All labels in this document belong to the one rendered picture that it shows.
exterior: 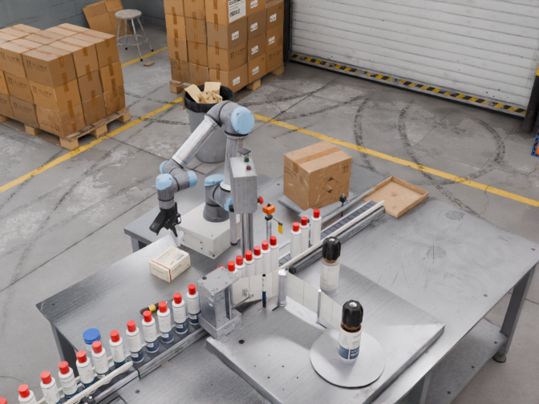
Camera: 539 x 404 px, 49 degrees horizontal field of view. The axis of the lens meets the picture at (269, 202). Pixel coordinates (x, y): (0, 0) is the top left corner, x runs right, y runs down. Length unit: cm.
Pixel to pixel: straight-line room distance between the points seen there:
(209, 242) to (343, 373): 100
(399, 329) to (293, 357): 48
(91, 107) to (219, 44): 145
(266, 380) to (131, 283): 91
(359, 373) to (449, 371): 108
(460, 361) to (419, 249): 70
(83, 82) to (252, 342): 391
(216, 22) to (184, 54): 62
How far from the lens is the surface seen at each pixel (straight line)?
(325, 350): 253
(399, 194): 360
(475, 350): 360
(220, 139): 540
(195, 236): 306
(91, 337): 267
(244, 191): 251
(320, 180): 327
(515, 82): 668
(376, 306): 276
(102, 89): 615
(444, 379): 342
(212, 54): 648
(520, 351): 401
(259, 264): 274
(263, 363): 249
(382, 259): 309
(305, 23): 753
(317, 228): 298
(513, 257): 329
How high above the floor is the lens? 277
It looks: 34 degrees down
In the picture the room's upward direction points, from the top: straight up
